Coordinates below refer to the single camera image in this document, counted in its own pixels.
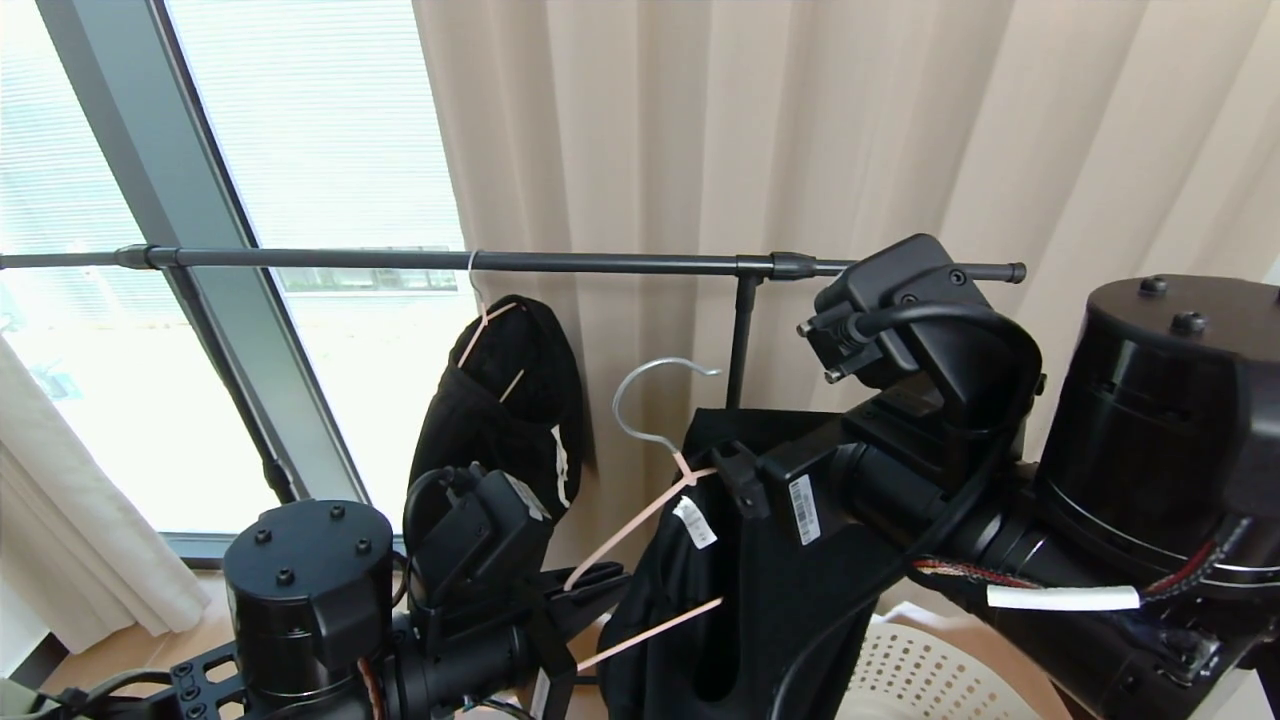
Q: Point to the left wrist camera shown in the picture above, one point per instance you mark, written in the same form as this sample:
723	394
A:
480	540

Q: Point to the beige curtain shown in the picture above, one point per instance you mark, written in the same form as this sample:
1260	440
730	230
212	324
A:
800	120

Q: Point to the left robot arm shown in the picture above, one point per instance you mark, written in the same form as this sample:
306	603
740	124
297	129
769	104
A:
300	580

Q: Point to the white laundry basket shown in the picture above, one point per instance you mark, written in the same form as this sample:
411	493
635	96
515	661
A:
930	670

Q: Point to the black shorts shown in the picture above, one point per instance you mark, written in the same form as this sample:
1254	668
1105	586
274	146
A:
480	430

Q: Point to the black clothes rack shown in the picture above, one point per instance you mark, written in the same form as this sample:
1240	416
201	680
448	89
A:
600	263

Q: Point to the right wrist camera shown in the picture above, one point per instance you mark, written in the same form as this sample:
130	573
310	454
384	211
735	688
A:
900	290

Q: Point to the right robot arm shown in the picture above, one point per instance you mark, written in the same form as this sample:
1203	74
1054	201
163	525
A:
1150	430

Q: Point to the white curtain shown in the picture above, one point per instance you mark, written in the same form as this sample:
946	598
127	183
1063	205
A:
70	520

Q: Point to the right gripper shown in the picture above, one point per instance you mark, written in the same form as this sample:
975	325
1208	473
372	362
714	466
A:
890	500

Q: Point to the black garment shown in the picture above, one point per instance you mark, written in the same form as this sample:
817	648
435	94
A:
780	620

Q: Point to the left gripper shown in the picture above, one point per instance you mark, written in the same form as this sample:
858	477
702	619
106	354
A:
480	670

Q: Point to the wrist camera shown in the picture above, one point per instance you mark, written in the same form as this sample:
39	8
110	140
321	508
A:
900	290
480	540

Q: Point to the pink clothes hanger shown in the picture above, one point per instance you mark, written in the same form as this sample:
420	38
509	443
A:
640	520
480	320

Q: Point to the window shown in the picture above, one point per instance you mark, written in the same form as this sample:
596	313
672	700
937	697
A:
110	150

